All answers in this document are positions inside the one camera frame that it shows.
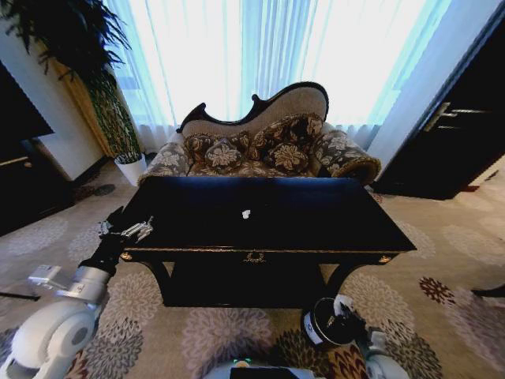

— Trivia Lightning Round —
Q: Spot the sheer white window curtain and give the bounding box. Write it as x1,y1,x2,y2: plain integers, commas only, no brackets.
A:
103,0,451,153

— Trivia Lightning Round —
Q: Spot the floral upholstered sofa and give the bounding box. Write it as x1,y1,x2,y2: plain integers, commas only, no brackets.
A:
137,81,382,187

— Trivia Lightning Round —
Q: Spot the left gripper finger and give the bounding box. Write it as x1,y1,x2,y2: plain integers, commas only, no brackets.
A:
119,215,155,243
97,205,125,238

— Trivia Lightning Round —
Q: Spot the large brown floral cushion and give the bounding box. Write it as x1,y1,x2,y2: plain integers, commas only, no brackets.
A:
251,113,324,161

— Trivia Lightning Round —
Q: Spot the small brown floral cushion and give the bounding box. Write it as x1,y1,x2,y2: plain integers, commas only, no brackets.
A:
262,142,310,174
204,139,245,175

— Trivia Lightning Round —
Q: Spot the golden side curtain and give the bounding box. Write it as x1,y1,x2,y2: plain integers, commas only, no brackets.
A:
50,58,116,161

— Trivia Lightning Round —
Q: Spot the tall green potted plant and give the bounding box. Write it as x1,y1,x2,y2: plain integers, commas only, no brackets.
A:
0,0,142,159

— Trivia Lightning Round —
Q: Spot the white plant pot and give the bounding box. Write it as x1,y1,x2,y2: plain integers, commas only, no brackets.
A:
114,152,148,188

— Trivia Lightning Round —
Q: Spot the black wooden table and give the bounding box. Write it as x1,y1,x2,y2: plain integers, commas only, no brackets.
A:
119,174,417,310

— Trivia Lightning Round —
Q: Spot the silver door handle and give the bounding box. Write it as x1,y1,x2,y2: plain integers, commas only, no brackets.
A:
423,101,491,133

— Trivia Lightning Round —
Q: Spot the black flat television screen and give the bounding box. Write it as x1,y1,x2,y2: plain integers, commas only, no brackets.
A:
0,58,55,159

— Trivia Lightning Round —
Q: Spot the dark television cabinet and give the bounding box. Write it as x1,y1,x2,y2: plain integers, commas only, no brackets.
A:
0,136,77,238

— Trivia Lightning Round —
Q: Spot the dark wooden door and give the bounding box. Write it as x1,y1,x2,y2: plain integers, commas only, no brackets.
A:
372,49,505,201

